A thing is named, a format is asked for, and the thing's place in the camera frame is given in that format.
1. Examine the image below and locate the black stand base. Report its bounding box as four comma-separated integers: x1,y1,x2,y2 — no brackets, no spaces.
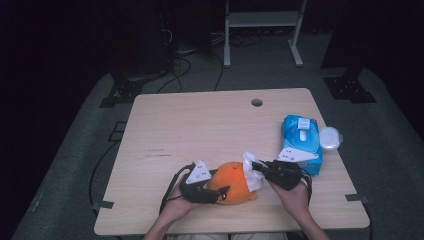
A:
98,71,148,109
323,66,378,104

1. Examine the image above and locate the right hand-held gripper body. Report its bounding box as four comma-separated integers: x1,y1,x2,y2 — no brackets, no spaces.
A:
263,147,320,192

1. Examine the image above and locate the right hand-held gripper cable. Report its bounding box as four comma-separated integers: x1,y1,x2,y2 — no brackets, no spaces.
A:
300,169,314,205

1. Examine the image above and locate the dark equipment cabinet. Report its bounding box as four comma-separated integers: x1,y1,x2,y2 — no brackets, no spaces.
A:
109,0,173,78

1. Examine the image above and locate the bundle of floor cables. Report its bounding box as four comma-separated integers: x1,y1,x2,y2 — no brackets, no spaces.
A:
209,30,265,48

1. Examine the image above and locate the hand-held gripper cable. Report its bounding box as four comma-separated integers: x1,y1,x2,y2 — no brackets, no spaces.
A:
300,169,314,205
159,162,197,215

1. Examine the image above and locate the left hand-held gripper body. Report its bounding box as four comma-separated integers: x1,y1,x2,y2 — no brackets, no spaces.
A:
179,159,222,205

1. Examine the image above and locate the white metal stand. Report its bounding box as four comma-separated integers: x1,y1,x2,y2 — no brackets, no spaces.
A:
223,0,309,69

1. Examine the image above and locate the black tape square outline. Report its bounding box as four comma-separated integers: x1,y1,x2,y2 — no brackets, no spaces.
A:
107,121,128,143

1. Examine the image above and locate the grey tape strip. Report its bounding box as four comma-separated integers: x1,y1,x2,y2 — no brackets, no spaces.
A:
92,200,115,211
344,193,370,205

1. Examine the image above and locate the long black floor cable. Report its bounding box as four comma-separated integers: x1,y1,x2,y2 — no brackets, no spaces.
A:
88,141,121,214

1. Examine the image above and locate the left hand-held gripper cable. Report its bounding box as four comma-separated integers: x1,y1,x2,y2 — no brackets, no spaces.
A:
159,162,197,215

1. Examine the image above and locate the person's right hand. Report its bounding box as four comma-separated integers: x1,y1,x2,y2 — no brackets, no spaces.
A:
267,179,311,218

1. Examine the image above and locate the blue wet wipe pack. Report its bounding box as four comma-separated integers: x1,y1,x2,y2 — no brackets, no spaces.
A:
280,114,344,177

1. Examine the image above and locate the person's left hand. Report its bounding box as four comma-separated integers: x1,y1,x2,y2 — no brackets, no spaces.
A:
161,181,202,222

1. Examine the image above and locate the white wet wipe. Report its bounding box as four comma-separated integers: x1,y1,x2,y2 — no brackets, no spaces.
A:
242,151,267,193

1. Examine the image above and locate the orange plush toy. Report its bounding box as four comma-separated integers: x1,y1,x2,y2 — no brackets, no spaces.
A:
206,161,259,206

